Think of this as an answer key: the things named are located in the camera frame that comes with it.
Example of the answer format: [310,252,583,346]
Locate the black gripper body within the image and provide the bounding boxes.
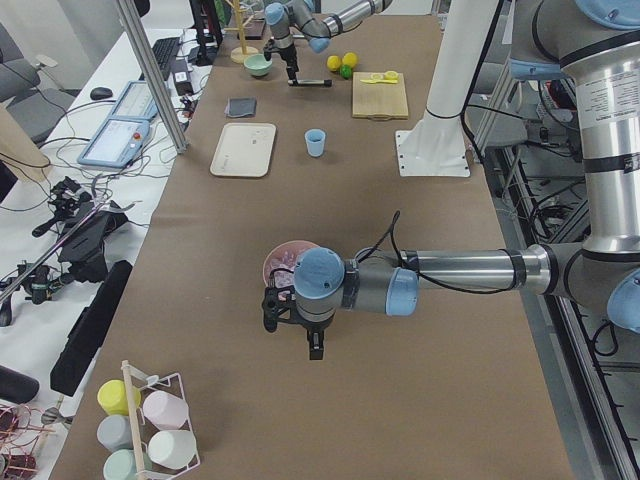
[278,44,297,65]
[299,315,334,345]

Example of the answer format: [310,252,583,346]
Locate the steel muddler black tip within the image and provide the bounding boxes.
[288,79,333,88]

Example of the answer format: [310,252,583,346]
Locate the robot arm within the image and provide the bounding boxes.
[263,0,392,87]
[262,1,639,360]

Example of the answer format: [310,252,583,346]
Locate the wooden cup tree stand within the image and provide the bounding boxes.
[225,0,258,65]

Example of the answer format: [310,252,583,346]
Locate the light blue plastic cup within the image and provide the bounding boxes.
[304,128,326,158]

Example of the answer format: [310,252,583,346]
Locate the pink bowl of ice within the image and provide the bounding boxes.
[263,240,317,288]

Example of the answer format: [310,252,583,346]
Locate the pink cup in rack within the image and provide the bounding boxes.
[142,391,189,430]

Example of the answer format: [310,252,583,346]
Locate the white cup in rack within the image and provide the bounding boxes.
[147,430,197,470]

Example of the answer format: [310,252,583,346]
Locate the yellow cup in rack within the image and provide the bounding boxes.
[97,379,129,416]

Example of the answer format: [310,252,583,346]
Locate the grey cup in rack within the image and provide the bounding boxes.
[96,415,133,452]

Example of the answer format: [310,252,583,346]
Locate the mint cup in rack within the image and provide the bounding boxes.
[102,449,137,480]

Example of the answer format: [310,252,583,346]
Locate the mint green bowl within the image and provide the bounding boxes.
[243,53,273,78]

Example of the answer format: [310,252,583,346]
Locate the yellow lemon one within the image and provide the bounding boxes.
[326,55,342,72]

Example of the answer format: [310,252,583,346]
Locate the green lime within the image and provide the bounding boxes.
[339,65,353,80]

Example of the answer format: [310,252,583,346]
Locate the yellow lemon two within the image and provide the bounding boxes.
[342,52,359,69]

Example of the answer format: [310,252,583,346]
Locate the grey folded cloth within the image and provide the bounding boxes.
[225,97,257,118]

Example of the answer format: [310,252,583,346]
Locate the yellow plastic knife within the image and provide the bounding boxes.
[360,76,388,84]

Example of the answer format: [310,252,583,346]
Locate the cream rabbit tray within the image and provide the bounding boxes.
[210,122,277,178]

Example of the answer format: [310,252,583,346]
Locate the wooden cutting board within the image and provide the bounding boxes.
[352,72,409,120]

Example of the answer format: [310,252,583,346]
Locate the black keyboard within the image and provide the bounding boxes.
[152,37,181,81]

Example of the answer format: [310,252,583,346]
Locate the teach pendant far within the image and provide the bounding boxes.
[111,81,158,120]

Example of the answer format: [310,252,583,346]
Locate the teach pendant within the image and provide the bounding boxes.
[77,117,150,168]
[111,81,158,120]

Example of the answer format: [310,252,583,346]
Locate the teach pendant near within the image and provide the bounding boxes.
[77,117,150,168]

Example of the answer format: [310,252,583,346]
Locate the black computer mouse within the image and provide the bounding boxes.
[90,87,113,101]

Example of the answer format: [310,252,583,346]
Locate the black long bar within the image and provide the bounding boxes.
[50,260,133,396]

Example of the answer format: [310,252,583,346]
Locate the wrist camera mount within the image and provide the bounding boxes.
[261,279,300,333]
[263,38,279,61]

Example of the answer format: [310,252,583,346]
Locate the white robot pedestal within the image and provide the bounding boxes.
[396,0,501,177]

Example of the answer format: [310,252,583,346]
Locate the aluminium frame post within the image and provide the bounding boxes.
[115,0,188,155]

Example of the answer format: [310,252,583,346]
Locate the white wire cup rack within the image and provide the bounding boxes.
[121,360,201,479]

